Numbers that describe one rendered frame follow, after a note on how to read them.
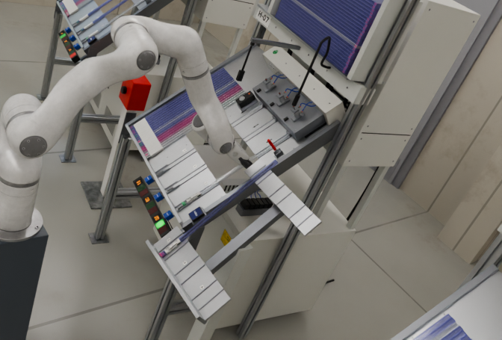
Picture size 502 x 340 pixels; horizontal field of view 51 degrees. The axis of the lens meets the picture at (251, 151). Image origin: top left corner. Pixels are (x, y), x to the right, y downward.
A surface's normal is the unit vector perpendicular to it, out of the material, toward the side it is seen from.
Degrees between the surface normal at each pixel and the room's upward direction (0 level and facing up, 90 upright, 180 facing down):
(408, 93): 90
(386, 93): 90
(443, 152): 90
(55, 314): 0
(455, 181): 90
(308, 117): 43
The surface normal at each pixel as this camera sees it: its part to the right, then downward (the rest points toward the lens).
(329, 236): 0.46, 0.58
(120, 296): 0.34, -0.82
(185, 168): -0.32, -0.61
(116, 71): -0.11, 0.82
